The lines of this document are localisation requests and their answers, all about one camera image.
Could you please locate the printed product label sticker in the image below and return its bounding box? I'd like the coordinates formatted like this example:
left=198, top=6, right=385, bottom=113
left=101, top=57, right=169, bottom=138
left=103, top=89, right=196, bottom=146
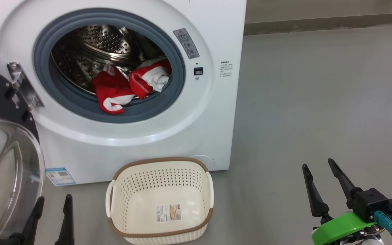
left=155, top=204, right=182, bottom=223

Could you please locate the white front-load washing machine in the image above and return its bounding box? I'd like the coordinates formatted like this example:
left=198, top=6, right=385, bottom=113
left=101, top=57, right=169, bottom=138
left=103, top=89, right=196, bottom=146
left=0, top=0, right=247, bottom=186

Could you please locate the metal washing machine door hinge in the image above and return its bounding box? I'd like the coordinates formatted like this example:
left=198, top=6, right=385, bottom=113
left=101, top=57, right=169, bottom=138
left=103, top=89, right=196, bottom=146
left=7, top=62, right=44, bottom=110

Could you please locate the red and white garment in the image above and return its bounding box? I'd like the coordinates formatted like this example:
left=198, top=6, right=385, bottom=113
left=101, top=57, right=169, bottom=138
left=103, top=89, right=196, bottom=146
left=91, top=59, right=173, bottom=114

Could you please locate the cream perforated laundry basket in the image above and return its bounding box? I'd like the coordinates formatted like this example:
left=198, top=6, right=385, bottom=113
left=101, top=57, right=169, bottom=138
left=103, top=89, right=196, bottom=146
left=105, top=157, right=214, bottom=245

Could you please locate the grey warning sticker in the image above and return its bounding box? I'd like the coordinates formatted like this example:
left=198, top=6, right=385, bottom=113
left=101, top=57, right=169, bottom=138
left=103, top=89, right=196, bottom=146
left=173, top=28, right=200, bottom=59

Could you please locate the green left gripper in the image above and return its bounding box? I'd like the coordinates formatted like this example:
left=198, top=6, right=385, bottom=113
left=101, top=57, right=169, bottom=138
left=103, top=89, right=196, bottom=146
left=0, top=194, right=75, bottom=245

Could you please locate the blue energy label sticker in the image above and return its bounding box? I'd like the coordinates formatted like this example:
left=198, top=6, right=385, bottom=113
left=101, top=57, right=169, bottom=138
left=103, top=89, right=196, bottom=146
left=45, top=167, right=76, bottom=186

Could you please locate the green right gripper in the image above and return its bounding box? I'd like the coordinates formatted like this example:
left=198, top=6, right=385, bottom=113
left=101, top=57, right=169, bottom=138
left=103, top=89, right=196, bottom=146
left=302, top=158, right=384, bottom=245

